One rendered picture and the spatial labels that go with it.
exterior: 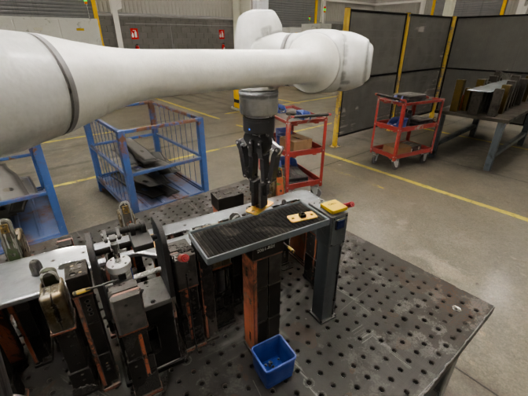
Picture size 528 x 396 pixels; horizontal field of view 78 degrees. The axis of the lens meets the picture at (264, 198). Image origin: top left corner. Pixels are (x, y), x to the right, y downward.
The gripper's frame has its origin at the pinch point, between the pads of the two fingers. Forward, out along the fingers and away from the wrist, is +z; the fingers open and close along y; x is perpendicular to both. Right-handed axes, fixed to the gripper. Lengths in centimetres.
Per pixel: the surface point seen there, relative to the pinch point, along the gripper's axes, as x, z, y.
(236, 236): 7.4, 10.0, 2.3
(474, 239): -247, 126, -60
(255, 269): 5.0, 20.7, -2.1
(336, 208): -21.7, 10.1, -13.2
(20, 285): 43, 26, 52
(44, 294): 43, 19, 33
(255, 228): 1.4, 10.1, 0.4
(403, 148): -391, 98, 41
